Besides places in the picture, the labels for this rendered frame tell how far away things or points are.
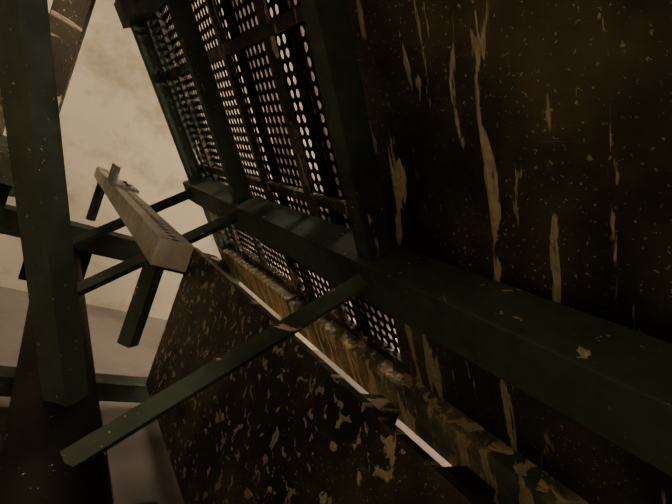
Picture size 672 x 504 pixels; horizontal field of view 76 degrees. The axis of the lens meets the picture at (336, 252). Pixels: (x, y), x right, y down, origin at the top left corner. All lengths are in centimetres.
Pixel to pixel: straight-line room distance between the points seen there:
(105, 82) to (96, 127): 30
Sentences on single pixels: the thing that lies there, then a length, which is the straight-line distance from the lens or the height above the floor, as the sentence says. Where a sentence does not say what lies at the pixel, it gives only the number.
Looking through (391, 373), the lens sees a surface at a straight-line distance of 99.
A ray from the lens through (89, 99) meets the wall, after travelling 337.
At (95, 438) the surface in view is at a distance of 67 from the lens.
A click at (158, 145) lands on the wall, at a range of 335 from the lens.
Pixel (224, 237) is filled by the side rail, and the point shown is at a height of 90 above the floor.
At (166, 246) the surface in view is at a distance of 64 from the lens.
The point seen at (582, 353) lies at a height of 108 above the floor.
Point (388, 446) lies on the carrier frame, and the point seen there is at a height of 80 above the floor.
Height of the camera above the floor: 112
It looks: 3 degrees down
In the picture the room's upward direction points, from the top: 20 degrees clockwise
